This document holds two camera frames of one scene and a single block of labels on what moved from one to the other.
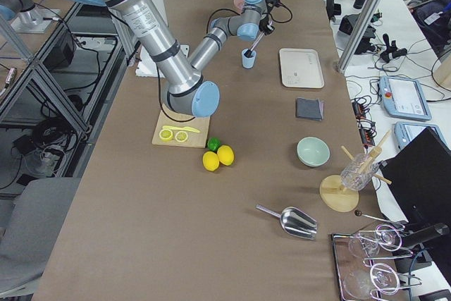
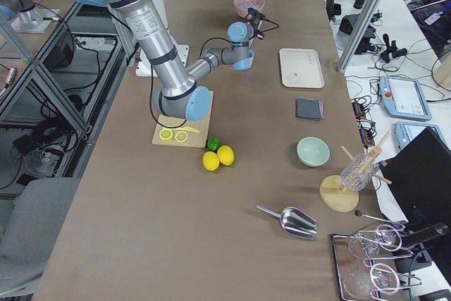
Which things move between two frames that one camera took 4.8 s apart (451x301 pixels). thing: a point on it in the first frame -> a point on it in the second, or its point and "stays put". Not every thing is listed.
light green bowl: x=313 y=151 stays put
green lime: x=213 y=143 stays put
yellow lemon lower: x=211 y=161 stays put
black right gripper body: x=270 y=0 -> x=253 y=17
